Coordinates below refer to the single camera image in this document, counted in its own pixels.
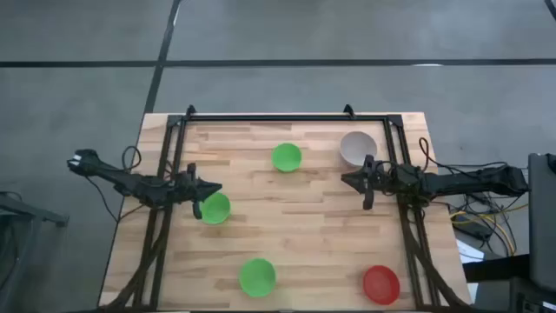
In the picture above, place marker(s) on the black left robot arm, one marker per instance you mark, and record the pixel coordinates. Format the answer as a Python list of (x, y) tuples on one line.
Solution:
[(108, 176)]

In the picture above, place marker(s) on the black metal beam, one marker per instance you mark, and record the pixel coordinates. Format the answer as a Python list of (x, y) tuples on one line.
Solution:
[(495, 268)]

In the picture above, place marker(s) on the grey metal stand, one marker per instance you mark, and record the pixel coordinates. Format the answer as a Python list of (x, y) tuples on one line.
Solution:
[(43, 215)]

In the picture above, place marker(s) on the black table clamp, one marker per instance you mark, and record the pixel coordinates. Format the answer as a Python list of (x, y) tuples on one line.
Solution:
[(348, 111), (191, 111)]

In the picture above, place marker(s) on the grey cabinet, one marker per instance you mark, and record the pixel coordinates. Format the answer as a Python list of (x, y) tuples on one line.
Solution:
[(543, 217)]

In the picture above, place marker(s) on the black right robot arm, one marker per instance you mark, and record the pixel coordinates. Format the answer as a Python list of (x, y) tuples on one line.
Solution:
[(478, 181)]

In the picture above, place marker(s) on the black aluminium table frame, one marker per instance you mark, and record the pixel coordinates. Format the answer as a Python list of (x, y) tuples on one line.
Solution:
[(282, 117)]

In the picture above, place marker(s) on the black power strip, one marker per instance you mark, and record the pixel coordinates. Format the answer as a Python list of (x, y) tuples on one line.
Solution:
[(473, 229)]

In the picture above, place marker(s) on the red plastic bowl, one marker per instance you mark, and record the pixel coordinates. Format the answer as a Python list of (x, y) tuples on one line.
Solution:
[(381, 284)]

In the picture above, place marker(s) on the dark grey equipment box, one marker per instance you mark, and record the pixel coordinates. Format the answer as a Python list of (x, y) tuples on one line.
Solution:
[(521, 300)]

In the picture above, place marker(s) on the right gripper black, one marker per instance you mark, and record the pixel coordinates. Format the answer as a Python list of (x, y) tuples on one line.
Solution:
[(382, 180)]

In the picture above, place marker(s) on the green plastic bowl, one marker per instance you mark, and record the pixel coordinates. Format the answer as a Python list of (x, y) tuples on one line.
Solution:
[(286, 157), (257, 278), (217, 211)]

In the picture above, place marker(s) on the white ribbed bowl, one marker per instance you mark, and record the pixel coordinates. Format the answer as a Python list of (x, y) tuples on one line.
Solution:
[(356, 145)]

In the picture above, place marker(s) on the white paper sheet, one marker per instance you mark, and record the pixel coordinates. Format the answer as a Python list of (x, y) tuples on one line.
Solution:
[(468, 252)]

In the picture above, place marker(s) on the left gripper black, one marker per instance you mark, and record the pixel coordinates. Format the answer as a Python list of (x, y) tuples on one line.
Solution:
[(187, 189)]

